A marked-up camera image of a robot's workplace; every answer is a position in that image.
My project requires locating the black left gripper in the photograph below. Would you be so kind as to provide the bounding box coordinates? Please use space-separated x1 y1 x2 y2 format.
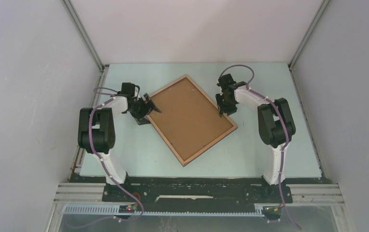
128 94 161 125

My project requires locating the brown frame backing board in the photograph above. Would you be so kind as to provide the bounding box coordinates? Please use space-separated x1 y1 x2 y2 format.
151 77 234 162

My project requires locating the wooden picture frame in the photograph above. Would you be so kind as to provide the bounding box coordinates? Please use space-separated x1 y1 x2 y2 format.
146 74 239 167

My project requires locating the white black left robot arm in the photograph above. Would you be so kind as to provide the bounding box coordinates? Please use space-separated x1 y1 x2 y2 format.
77 82 162 201

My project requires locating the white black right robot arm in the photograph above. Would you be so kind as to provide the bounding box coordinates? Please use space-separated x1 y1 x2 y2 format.
215 74 296 202

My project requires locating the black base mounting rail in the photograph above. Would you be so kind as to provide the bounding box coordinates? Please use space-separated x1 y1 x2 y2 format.
102 177 293 213

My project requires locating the aluminium extrusion base frame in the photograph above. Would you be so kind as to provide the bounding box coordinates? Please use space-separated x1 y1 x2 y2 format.
46 177 354 232

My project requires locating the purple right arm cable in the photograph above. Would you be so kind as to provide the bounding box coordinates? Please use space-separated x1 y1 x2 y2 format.
219 64 302 230

